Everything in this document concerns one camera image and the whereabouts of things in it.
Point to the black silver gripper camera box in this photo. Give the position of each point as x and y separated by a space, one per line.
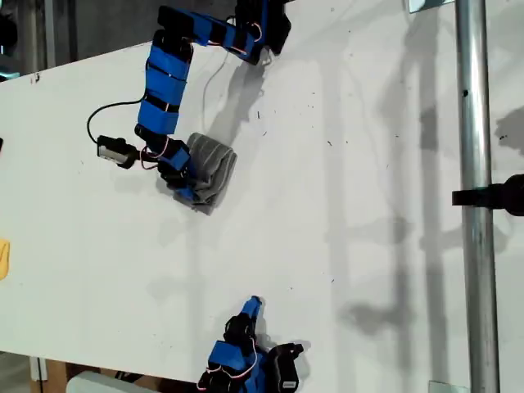
114 151
286 364

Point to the wooden table support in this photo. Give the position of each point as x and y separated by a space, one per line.
55 376

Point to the black clamp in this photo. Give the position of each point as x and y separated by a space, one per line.
491 196

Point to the grey striped towel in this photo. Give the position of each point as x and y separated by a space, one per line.
215 168

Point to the white box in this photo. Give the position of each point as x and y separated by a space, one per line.
102 385

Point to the steel post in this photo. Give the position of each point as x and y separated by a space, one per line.
477 163

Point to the yellow object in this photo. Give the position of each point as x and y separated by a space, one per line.
4 260

